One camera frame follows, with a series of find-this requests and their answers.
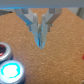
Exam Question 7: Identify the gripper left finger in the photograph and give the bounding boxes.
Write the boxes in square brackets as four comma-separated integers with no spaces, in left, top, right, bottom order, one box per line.
[14,8,43,50]

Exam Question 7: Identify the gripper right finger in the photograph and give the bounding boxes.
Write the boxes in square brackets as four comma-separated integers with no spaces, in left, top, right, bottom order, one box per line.
[40,8,63,50]

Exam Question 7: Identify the red button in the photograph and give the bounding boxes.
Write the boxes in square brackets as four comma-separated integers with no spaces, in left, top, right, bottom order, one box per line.
[0,42,14,63]

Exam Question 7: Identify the blue button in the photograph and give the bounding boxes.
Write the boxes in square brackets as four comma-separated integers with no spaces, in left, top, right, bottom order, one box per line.
[0,59,26,84]

